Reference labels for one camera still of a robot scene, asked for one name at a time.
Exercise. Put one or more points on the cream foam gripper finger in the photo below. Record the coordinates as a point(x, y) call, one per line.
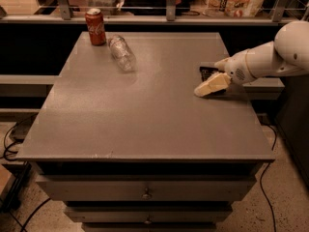
point(223, 64)
point(216, 82)

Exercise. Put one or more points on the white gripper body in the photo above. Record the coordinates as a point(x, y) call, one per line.
point(237, 69)

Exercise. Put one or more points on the black RXBAR chocolate bar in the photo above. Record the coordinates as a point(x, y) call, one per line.
point(207, 77)

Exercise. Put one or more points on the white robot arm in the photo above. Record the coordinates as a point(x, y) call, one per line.
point(286, 55)

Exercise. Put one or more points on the black bag behind railing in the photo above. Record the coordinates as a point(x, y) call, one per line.
point(151, 0)

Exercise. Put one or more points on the clear plastic bottle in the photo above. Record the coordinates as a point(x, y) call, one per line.
point(122, 53)

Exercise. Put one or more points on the grey drawer cabinet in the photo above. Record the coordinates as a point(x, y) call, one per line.
point(103, 135)

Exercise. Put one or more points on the top drawer metal knob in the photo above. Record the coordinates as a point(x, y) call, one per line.
point(147, 194)

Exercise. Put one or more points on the drawer metal knob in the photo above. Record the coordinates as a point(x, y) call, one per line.
point(147, 194)
point(148, 220)

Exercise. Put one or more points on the red Coca-Cola can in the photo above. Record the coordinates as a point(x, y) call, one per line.
point(95, 25)

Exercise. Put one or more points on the metal railing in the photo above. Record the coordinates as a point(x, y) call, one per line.
point(277, 12)

